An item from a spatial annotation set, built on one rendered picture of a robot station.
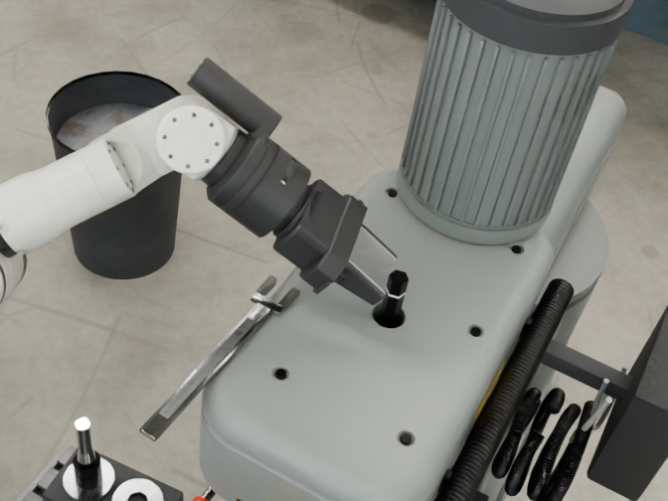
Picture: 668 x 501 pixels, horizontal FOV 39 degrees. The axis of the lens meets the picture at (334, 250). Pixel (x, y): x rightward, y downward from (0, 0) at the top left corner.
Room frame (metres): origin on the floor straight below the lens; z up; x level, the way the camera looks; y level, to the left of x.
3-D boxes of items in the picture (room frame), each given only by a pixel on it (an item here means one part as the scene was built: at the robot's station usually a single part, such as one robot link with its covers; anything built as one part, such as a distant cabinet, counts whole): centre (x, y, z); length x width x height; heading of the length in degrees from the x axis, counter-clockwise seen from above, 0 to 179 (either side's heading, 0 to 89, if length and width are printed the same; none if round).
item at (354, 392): (0.71, -0.08, 1.81); 0.47 x 0.26 x 0.16; 159
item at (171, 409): (0.60, 0.10, 1.89); 0.24 x 0.04 x 0.01; 156
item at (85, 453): (0.85, 0.36, 1.26); 0.03 x 0.03 x 0.11
